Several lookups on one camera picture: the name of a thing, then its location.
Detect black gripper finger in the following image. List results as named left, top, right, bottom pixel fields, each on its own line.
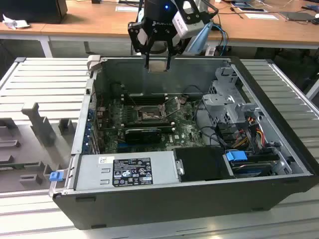
left=165, top=27, right=185, bottom=72
left=128, top=19, right=157, bottom=69

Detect silver CPU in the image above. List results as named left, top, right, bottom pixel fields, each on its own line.
left=149, top=59, right=168, bottom=73

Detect metal socket cover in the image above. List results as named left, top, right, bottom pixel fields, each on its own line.
left=163, top=96, right=186, bottom=118

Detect black RAM slot bank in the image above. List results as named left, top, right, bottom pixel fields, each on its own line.
left=122, top=119, right=173, bottom=130
left=122, top=92, right=168, bottom=106

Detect CPU socket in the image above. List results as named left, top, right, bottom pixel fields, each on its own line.
left=136, top=106, right=166, bottom=122

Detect white paper sheet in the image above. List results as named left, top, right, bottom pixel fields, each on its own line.
left=115, top=4, right=145, bottom=12
left=243, top=12, right=279, bottom=20

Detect wooden desk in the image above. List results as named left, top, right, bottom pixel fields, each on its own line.
left=0, top=0, right=319, bottom=58

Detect metal drive cage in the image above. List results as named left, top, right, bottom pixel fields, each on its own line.
left=201, top=66, right=265, bottom=125

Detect green motherboard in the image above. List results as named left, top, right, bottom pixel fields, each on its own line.
left=96, top=96, right=207, bottom=154

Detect black graphics card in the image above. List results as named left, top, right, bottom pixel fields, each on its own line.
left=124, top=128, right=162, bottom=144

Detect black box on desk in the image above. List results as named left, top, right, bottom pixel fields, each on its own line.
left=0, top=0, right=68, bottom=24

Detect blue card retention clips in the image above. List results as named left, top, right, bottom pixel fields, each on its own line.
left=83, top=109, right=95, bottom=153

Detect crumpled white paper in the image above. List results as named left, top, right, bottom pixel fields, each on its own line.
left=1, top=13, right=31, bottom=30

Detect hard disk in blue carrier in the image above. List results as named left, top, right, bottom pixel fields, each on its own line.
left=225, top=150, right=273, bottom=179

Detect grey parts rack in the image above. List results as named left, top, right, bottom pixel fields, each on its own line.
left=0, top=102, right=78, bottom=193

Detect silver power supply unit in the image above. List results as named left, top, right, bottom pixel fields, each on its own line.
left=74, top=151, right=181, bottom=191

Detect black PC case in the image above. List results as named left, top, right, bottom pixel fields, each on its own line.
left=52, top=56, right=319, bottom=231

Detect blue case latch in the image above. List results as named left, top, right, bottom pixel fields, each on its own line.
left=49, top=171, right=63, bottom=182

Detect green RAM stick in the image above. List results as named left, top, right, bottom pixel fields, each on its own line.
left=0, top=162, right=40, bottom=171

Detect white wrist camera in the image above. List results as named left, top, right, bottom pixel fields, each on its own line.
left=172, top=1, right=202, bottom=40

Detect blue cable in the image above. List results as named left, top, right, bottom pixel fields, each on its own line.
left=213, top=22, right=229, bottom=55

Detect black wire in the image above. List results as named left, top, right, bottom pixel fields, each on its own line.
left=193, top=98, right=226, bottom=148

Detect coloured wire bundle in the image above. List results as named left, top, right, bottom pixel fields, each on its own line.
left=234, top=119, right=267, bottom=150

